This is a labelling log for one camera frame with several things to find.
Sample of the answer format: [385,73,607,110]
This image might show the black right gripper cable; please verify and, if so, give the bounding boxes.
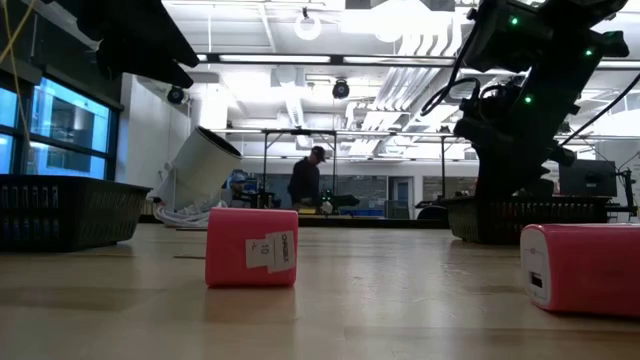
[419,24,482,117]

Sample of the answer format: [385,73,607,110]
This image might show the person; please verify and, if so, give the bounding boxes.
[226,172,252,209]
[287,145,327,211]

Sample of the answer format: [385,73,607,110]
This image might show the black overhead light bar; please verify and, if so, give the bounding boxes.
[194,51,640,70]

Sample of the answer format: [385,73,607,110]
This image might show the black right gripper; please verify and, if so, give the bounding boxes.
[452,74,581,200]

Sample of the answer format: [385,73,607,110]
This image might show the pink charger with white face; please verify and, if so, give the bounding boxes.
[518,223,640,320]

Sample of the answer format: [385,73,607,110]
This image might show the dark-framed window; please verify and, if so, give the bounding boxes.
[0,74,121,182]

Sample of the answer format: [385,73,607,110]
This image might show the black plastic slotted basket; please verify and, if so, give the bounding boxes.
[442,194,615,246]
[0,173,152,254]

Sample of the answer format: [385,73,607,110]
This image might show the white cylindrical device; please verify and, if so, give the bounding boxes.
[157,125,244,214]

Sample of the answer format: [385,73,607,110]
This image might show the white coiled cable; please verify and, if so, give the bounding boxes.
[153,197,229,230]

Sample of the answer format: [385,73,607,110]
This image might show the black computer monitor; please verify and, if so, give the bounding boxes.
[558,158,619,199]

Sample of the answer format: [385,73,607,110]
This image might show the white ceiling ring lamp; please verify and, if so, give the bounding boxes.
[293,12,323,42]

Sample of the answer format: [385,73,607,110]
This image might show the pink charger with paper label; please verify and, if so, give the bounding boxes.
[204,207,300,289]

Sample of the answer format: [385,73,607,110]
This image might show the thin yellow hanging cable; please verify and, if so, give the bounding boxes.
[0,0,37,147]

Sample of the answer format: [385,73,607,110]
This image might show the black background metal frame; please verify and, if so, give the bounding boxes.
[439,133,481,199]
[261,128,338,201]

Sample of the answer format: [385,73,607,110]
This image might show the black monitor stand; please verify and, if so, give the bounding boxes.
[607,167,640,219]

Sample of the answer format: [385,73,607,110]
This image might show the black aluminium table frame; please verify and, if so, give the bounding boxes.
[137,213,454,230]

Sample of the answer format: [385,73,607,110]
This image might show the long black right arm cable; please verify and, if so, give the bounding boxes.
[559,72,640,147]

